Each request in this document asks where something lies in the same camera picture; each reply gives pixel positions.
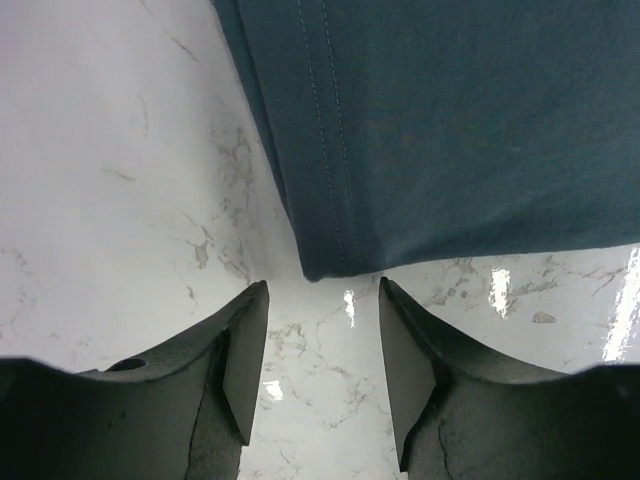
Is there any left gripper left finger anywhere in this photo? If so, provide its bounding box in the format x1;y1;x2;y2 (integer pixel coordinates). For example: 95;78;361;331
1;282;269;479

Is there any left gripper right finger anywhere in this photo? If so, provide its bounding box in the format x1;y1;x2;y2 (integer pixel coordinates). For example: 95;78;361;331
378;279;639;479

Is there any blue grey t shirt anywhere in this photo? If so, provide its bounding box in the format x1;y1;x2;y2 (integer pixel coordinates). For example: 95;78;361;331
215;0;639;281

